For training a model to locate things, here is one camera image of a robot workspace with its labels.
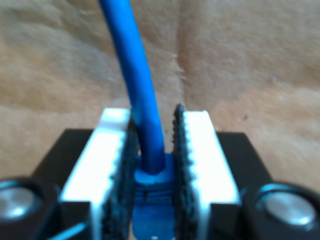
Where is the blue network cable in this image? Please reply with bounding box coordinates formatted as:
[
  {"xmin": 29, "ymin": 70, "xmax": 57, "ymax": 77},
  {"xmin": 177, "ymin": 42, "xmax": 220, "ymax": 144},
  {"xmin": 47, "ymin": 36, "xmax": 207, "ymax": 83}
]
[{"xmin": 98, "ymin": 0, "xmax": 176, "ymax": 240}]

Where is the brown paper mailer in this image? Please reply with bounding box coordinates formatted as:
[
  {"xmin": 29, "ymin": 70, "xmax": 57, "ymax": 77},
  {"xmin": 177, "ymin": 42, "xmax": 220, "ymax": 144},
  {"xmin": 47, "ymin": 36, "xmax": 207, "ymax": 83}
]
[{"xmin": 0, "ymin": 0, "xmax": 320, "ymax": 193}]

